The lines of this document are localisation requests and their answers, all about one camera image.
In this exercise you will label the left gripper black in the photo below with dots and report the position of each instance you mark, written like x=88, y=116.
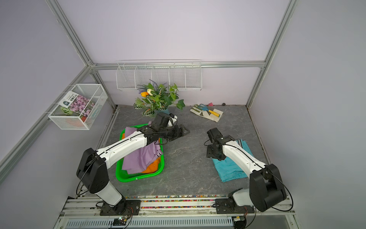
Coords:
x=177, y=135

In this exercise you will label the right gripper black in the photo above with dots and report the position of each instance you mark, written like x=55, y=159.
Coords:
x=208, y=152

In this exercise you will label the teal striped pants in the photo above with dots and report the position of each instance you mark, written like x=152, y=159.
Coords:
x=228, y=170

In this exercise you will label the orange pants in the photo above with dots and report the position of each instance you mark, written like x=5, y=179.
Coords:
x=151, y=167

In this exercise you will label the purple pants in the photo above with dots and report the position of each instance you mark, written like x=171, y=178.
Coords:
x=140, y=157

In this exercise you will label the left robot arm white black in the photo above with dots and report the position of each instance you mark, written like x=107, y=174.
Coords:
x=93, y=168

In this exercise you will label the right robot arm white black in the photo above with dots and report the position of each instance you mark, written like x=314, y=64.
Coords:
x=266, y=188

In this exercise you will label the teal vase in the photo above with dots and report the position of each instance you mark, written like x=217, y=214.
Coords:
x=166, y=111

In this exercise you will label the garden tool set card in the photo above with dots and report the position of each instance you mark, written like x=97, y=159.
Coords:
x=203, y=111

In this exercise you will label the artificial plant bouquet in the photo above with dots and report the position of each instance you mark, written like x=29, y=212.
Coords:
x=154, y=97

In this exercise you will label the purple flower seed packet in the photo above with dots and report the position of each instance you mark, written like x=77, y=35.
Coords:
x=75, y=104

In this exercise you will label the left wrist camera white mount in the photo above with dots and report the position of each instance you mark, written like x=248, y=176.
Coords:
x=172, y=120

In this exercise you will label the white wire wall shelf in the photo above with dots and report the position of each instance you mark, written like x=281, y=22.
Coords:
x=185, y=73

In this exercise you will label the white mesh wall basket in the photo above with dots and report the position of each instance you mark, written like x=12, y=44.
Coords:
x=96, y=93

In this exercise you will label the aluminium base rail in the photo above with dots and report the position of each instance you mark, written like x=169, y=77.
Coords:
x=207, y=211

